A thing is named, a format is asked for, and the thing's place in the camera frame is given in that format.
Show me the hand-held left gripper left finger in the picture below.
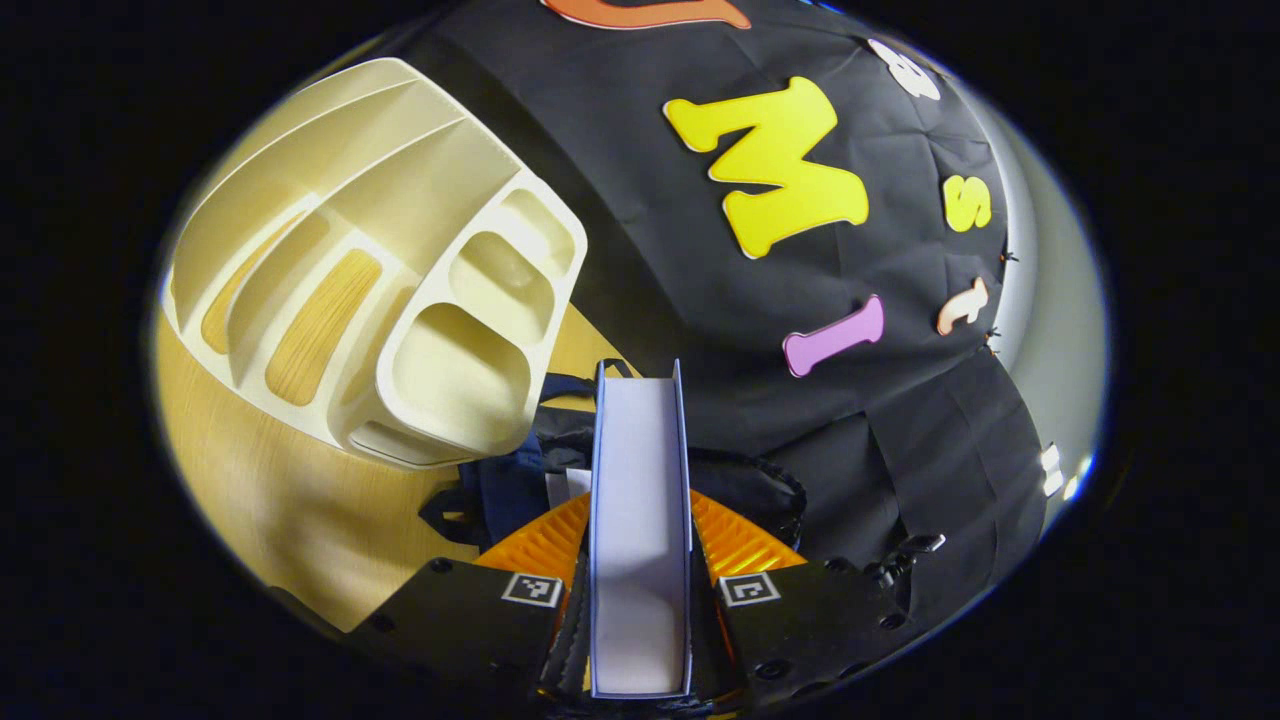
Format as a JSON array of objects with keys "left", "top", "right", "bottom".
[{"left": 355, "top": 490, "right": 593, "bottom": 701}]

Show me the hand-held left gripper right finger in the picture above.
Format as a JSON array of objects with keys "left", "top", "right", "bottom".
[{"left": 690, "top": 488, "right": 916, "bottom": 701}]

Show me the blue schoolbag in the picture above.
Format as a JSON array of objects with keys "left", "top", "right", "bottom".
[{"left": 418, "top": 358, "right": 809, "bottom": 561}]

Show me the grey cover book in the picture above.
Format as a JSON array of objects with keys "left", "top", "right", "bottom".
[{"left": 588, "top": 358, "right": 694, "bottom": 699}]

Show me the cream plastic bookshelf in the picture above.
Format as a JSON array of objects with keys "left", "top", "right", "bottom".
[{"left": 163, "top": 57, "right": 589, "bottom": 471}]

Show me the black backdrop cloth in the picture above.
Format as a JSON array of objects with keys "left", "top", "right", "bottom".
[{"left": 400, "top": 0, "right": 1051, "bottom": 641}]

